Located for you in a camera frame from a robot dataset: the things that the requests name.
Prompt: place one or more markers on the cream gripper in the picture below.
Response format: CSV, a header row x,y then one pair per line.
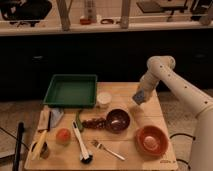
x,y
147,93

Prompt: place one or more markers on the blue sponge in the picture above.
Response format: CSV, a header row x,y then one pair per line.
x,y
139,97

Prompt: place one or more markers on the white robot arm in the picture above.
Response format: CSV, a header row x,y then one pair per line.
x,y
160,68

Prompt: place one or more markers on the purple bowl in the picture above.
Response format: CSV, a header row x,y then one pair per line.
x,y
117,120

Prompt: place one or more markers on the orange red bowl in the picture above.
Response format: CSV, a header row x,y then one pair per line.
x,y
151,141

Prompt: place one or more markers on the white round container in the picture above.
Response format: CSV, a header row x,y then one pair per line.
x,y
104,100

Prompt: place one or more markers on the bunch of dark grapes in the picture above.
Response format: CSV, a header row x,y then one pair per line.
x,y
95,123

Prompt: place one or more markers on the silver fork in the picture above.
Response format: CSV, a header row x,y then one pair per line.
x,y
99,145

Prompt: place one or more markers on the green vegetable toy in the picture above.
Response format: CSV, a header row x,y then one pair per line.
x,y
78,121

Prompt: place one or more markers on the green plastic tray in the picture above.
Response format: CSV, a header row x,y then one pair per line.
x,y
71,91

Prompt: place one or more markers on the red object on shelf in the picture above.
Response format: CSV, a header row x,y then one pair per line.
x,y
84,21

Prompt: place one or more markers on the red orange fruit toy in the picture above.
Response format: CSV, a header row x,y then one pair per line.
x,y
63,136

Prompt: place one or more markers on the folded cloth with knife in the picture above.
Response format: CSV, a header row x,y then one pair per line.
x,y
49,118

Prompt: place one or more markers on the dark round cup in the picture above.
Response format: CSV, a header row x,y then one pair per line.
x,y
45,151

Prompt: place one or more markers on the black office chair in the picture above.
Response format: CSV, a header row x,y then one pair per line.
x,y
30,11

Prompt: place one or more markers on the black pole at left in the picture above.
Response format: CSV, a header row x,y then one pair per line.
x,y
17,154

